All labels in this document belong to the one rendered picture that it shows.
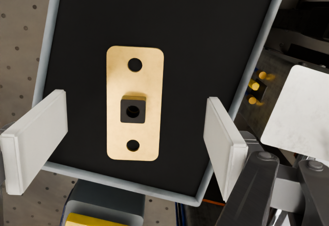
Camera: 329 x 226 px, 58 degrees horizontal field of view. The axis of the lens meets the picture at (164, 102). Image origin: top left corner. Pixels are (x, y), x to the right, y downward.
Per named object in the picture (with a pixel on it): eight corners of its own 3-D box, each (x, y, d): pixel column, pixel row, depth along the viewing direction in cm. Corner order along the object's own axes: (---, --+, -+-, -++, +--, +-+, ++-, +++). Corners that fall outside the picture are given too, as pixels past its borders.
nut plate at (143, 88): (157, 159, 23) (157, 167, 21) (107, 157, 22) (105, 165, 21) (164, 48, 20) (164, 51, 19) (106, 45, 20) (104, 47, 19)
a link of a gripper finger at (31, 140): (22, 196, 13) (5, 195, 13) (68, 132, 20) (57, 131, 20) (15, 135, 12) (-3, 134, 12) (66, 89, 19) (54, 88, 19)
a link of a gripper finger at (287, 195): (257, 183, 11) (335, 186, 11) (228, 129, 16) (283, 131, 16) (252, 215, 12) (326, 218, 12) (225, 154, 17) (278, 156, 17)
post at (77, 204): (147, 115, 71) (128, 277, 29) (116, 106, 70) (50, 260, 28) (155, 85, 68) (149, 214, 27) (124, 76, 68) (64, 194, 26)
